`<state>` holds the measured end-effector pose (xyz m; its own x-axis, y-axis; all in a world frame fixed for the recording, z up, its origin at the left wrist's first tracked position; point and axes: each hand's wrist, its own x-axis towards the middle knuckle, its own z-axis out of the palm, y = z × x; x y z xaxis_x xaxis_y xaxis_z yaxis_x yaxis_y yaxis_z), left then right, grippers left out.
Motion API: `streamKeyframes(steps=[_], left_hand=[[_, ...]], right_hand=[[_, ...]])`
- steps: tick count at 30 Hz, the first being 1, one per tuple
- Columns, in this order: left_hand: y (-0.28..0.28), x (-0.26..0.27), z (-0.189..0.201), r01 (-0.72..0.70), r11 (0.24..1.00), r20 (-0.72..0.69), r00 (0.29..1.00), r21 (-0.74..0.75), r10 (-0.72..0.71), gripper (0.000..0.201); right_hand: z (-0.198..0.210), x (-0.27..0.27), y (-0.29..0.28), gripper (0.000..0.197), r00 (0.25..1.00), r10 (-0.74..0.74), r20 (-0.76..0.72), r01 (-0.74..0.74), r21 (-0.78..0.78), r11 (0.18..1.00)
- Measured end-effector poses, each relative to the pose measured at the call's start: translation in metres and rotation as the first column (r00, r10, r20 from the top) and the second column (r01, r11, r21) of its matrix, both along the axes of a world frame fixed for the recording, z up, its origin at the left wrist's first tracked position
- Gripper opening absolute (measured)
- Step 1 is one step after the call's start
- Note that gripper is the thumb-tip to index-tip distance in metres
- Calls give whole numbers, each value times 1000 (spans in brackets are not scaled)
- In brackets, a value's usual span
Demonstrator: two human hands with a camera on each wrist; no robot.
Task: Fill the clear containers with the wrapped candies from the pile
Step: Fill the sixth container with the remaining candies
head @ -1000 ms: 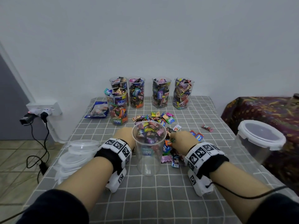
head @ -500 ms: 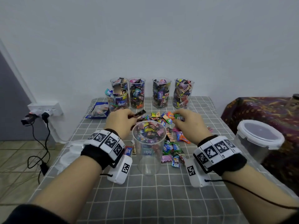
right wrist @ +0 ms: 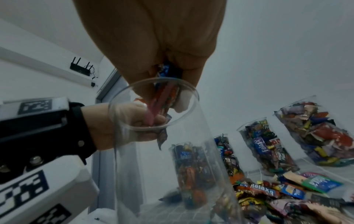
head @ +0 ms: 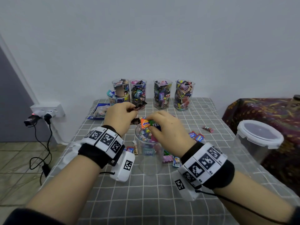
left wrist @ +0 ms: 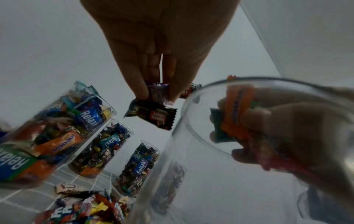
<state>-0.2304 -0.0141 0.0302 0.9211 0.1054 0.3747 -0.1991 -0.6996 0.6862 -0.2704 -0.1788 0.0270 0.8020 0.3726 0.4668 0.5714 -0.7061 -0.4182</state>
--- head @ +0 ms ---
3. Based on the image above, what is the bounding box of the person's left hand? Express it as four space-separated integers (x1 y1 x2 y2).
102 102 141 137

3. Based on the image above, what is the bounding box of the person's right hand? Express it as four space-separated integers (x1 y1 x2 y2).
147 111 197 158

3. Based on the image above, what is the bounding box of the pile of colourful candies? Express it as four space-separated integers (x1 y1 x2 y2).
124 117 214 168

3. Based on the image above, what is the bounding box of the tall transparent plastic jar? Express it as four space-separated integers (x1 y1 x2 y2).
130 79 147 105

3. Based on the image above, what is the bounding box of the small transparent plastic jar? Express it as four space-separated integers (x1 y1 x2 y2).
174 80 195 111
154 80 173 110
112 79 130 94

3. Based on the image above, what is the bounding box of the person's right forearm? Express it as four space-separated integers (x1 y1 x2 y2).
218 171 293 225

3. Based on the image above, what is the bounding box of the person's left forearm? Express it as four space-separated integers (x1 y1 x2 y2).
26 154 101 223

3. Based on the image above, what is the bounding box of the blue snack packet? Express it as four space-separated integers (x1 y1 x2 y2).
87 103 112 120

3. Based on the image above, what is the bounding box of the black marker-tagged left wristband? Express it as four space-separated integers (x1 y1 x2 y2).
78 125 125 168

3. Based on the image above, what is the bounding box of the black marker-tagged wristband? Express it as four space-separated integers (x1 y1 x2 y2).
78 125 125 168
177 142 235 190

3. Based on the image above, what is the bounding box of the black marker-tagged right wristband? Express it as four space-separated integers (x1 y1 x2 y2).
177 142 235 190

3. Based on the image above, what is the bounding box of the black power plug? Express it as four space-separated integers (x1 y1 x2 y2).
24 115 52 127

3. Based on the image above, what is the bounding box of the dark patterned cloth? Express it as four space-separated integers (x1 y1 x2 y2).
222 97 300 188

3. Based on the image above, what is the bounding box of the grey door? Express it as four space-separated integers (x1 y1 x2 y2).
0 47 36 142

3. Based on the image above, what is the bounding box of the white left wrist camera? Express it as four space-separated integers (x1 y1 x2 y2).
112 152 136 182

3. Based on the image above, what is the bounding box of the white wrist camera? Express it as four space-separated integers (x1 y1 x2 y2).
170 168 200 201
112 152 136 182

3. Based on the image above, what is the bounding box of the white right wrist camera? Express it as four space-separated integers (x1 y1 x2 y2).
170 168 200 201

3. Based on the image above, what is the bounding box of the white wall socket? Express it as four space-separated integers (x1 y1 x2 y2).
30 104 65 117

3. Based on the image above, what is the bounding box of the black power cable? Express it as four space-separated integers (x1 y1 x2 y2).
29 123 52 183

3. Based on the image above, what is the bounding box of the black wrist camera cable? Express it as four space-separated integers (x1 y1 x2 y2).
197 187 293 225

